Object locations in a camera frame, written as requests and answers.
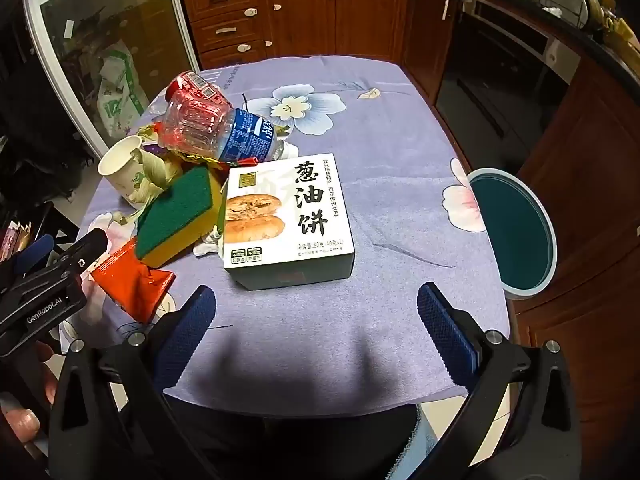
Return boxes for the crumpled white tissue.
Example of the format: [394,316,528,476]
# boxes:
[194,224,227,259]

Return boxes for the wooden drawer cabinet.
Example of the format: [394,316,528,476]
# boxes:
[181,0,275,72]

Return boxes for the wooden corner cabinet door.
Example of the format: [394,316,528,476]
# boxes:
[402,0,463,106]

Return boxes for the glass sliding door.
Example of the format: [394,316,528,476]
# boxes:
[22,0,201,161]

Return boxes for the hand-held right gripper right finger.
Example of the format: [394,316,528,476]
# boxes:
[416,281,583,480]

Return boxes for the black built-in oven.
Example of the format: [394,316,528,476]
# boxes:
[434,0,583,161]

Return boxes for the white floral paper cup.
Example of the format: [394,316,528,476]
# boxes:
[98,135,168,208]

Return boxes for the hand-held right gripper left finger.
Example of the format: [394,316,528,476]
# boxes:
[47,285,221,480]

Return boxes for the person's left hand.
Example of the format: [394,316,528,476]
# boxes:
[31,341,62,403]

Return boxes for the wooden double-door cabinet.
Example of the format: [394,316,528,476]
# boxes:
[262,0,411,67]

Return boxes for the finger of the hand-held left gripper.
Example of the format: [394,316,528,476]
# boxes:
[20,230,109,286]
[0,234,55,281]

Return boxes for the colourful packets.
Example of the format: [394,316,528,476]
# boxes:
[0,220,33,261]

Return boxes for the white and green sack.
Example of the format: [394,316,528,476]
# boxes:
[96,42,147,137]

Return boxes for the orange snack wrapper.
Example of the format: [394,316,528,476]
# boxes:
[90,237,176,324]

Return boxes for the green and yellow sponge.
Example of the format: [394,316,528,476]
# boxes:
[136,166,228,268]

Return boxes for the teal white-rimmed trash bin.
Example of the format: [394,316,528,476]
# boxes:
[465,167,558,301]

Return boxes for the white pancake food box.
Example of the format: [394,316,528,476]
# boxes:
[221,152,356,291]

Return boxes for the red soda can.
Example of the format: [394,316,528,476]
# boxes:
[164,71,232,111]

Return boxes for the clear blue-label plastic bottle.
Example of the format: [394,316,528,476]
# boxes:
[155,92,300,163]

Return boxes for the pale corn husk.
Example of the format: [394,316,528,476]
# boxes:
[120,150,183,221]

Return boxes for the small colourful candy wrapper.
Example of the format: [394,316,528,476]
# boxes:
[172,152,261,168]

